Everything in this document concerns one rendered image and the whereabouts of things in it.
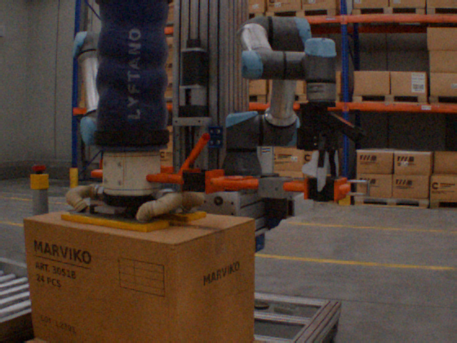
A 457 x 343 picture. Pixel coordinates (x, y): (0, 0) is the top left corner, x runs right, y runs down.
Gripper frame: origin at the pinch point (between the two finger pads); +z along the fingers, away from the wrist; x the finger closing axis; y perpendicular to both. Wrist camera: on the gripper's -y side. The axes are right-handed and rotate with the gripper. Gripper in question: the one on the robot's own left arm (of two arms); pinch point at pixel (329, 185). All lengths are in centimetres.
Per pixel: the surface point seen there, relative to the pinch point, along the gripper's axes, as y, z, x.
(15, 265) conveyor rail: 156, 48, -24
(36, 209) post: 158, 23, -41
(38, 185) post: 155, 12, -41
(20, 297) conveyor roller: 128, 53, -5
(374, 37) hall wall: 207, -182, -831
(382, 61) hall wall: 193, -138, -833
